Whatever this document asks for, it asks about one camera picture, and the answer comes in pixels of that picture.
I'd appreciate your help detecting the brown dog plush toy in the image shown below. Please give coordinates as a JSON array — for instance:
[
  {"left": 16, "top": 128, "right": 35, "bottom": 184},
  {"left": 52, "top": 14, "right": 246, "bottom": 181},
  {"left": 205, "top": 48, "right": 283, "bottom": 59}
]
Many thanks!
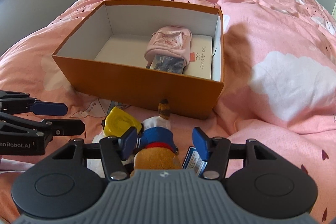
[{"left": 88, "top": 98, "right": 182, "bottom": 179}]

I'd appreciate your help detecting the white rectangular box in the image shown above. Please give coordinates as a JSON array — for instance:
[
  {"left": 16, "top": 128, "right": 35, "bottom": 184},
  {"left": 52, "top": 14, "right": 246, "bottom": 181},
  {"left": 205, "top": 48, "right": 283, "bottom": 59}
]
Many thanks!
[{"left": 95, "top": 35, "right": 213, "bottom": 80}]

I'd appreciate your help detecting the pink fabric pouch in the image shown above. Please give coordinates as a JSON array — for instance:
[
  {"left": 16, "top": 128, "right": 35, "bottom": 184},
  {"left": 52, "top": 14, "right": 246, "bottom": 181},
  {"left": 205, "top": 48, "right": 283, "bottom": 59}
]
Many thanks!
[{"left": 144, "top": 26, "right": 193, "bottom": 66}]

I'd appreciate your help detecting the pink bed duvet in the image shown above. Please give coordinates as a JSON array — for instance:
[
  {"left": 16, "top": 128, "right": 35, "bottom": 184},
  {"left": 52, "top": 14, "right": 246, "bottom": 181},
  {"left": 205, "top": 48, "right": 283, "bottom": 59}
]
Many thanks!
[{"left": 1, "top": 0, "right": 335, "bottom": 223}]

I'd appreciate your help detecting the orange cardboard storage box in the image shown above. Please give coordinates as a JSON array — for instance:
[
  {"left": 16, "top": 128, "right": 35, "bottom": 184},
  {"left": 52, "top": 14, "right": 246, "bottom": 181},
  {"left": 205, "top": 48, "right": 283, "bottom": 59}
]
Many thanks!
[{"left": 52, "top": 0, "right": 224, "bottom": 119}]

